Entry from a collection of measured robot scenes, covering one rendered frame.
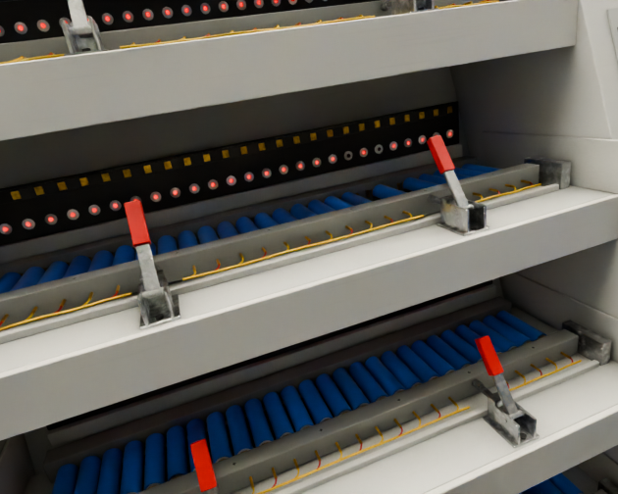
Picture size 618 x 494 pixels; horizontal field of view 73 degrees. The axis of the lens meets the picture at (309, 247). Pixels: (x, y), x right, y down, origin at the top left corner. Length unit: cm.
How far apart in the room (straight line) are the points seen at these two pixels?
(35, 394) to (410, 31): 39
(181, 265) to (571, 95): 41
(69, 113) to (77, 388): 19
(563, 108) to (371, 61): 23
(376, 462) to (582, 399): 21
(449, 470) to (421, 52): 36
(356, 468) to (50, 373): 26
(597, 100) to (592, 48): 5
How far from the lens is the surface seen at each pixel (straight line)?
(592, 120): 50
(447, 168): 40
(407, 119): 55
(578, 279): 56
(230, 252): 37
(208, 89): 34
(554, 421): 48
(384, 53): 38
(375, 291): 34
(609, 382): 53
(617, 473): 65
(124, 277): 38
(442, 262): 37
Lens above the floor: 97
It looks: 2 degrees down
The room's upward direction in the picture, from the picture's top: 14 degrees counter-clockwise
